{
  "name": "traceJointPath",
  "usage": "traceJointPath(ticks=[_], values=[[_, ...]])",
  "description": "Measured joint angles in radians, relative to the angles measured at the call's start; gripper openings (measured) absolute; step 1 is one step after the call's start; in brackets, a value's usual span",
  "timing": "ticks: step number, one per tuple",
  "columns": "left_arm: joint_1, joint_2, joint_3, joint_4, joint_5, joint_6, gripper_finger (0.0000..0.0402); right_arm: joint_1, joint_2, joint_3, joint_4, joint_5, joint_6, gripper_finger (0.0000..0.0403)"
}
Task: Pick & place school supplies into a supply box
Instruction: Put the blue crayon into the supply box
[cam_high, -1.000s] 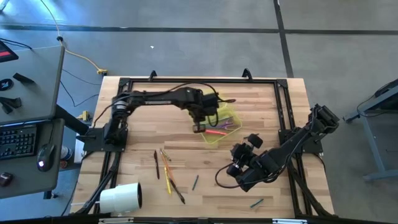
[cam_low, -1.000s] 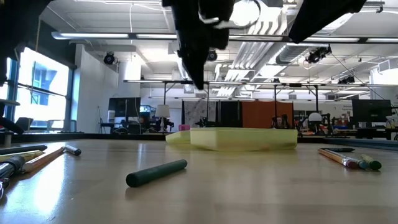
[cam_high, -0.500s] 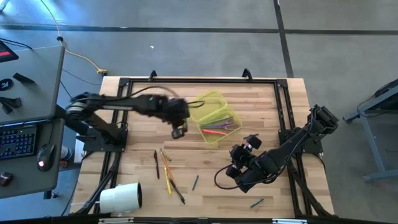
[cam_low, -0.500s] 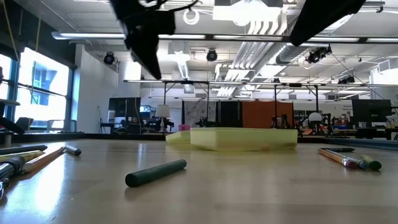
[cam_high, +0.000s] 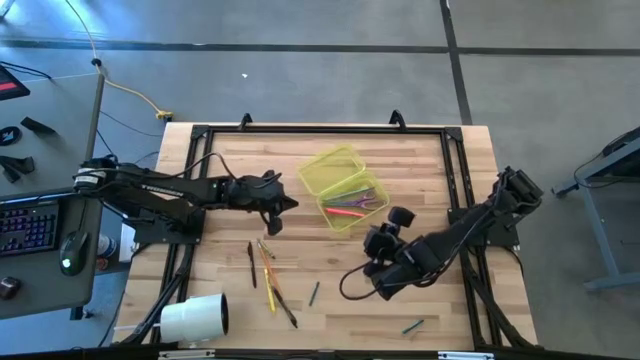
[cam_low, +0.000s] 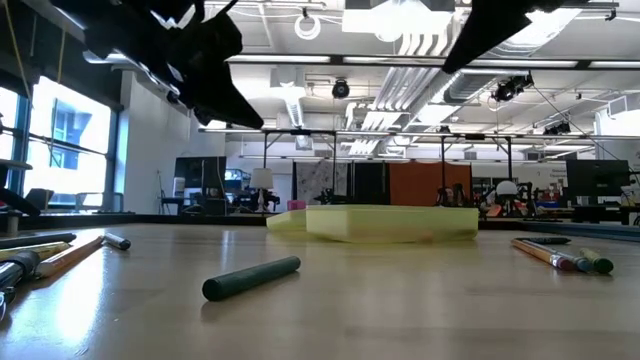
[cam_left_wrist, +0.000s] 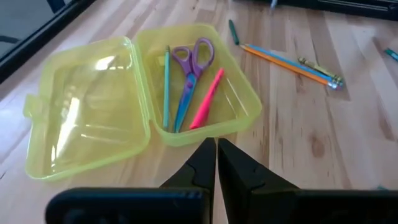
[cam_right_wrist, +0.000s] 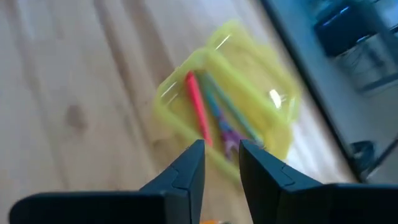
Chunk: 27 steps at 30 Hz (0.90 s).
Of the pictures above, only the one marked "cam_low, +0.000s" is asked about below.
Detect grey pencil blue end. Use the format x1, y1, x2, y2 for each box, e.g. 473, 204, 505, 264
524, 239, 595, 274

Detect orange partition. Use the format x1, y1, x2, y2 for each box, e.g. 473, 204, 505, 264
388, 160, 473, 207

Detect yellow translucent supply box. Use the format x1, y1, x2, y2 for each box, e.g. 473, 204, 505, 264
266, 204, 480, 245

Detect black monitor on stand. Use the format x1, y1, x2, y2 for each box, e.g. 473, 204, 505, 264
174, 156, 227, 201

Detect dark green crayon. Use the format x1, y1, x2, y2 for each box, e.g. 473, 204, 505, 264
201, 255, 302, 303

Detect white ceiling ducts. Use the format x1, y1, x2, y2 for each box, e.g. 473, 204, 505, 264
372, 29, 454, 114

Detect wide black monitor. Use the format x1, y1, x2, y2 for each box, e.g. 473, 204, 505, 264
566, 159, 631, 199

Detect orange pencil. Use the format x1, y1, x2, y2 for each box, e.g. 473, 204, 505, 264
33, 235, 107, 280

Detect black pen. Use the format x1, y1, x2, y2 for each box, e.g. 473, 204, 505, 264
0, 232, 78, 250

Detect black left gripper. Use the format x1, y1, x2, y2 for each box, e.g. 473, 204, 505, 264
54, 0, 265, 130

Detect black ceiling spotlight cluster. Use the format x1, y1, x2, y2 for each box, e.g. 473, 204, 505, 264
492, 73, 535, 104

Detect dark slim pen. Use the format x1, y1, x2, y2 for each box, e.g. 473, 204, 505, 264
516, 235, 573, 246

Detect white cable ring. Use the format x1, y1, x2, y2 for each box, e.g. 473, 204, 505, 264
293, 13, 322, 41

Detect large window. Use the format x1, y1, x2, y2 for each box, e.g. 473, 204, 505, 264
0, 74, 119, 214

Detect olive pencil green end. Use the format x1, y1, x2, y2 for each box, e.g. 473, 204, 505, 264
578, 247, 615, 276

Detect tan pencil red end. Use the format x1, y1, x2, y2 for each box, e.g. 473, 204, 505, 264
510, 238, 577, 273

